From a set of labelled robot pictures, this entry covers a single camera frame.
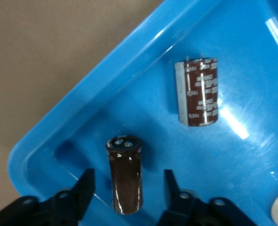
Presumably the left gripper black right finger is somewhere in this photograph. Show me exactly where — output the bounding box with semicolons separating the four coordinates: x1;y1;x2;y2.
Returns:
157;169;255;226

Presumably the blue plastic tray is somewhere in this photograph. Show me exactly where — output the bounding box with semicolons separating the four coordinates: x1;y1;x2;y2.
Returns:
7;0;278;226

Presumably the short printed brown capacitor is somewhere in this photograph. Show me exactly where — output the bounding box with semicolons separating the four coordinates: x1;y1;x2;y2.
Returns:
175;53;219;128

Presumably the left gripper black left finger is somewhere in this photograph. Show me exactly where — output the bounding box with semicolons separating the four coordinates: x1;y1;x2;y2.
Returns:
0;168;96;226

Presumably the long plain brown capacitor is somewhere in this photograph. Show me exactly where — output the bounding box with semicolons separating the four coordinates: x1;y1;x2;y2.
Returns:
105;134;144;215

